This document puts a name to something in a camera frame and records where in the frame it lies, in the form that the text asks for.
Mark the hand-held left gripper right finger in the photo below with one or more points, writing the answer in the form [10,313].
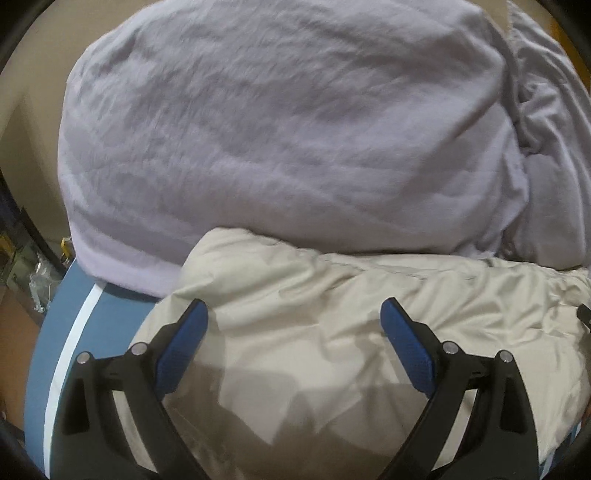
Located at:
[408,353]

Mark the lavender duvet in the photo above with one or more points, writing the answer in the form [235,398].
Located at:
[554,138]

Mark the clear plastic bag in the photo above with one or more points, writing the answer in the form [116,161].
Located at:
[40,282]

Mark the beige puffer jacket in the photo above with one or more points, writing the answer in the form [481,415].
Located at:
[323,314]

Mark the lavender grey cloth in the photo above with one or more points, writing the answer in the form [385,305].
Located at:
[277,138]

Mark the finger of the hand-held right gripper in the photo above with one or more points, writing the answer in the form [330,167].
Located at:
[585,316]

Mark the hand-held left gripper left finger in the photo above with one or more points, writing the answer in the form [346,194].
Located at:
[178,355]

